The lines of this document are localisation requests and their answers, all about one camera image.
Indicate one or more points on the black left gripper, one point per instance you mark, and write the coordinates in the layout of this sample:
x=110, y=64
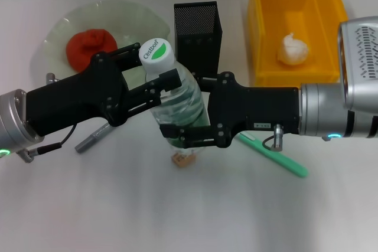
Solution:
x=74, y=101

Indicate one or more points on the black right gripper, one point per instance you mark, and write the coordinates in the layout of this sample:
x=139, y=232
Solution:
x=257, y=107

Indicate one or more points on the clear water bottle green label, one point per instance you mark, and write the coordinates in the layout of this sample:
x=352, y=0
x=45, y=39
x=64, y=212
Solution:
x=180, y=107

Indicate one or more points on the red-orange fruit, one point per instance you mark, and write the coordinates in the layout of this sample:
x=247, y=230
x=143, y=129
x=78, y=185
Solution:
x=79, y=45

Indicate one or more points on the white paper ball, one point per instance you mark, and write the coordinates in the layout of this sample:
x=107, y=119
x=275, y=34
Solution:
x=293, y=51

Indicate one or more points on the wavy clear glass fruit plate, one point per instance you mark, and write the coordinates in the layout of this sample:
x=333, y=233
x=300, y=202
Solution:
x=118, y=19

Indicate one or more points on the black mesh pen holder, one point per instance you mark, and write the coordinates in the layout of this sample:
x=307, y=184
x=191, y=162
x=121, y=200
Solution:
x=198, y=42

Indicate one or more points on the small tan eraser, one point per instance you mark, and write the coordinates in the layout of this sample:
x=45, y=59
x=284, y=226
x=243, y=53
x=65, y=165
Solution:
x=183, y=160

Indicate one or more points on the grey marker pen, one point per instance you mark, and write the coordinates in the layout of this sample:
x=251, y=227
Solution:
x=88, y=142

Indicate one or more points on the mint green pen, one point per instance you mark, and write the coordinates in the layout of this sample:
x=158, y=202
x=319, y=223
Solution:
x=283, y=160

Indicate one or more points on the yellow plastic storage bin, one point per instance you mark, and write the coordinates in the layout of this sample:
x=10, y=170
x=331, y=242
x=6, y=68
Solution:
x=265, y=27

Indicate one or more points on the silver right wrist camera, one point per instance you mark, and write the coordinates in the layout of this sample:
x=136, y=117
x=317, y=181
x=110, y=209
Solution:
x=360, y=63

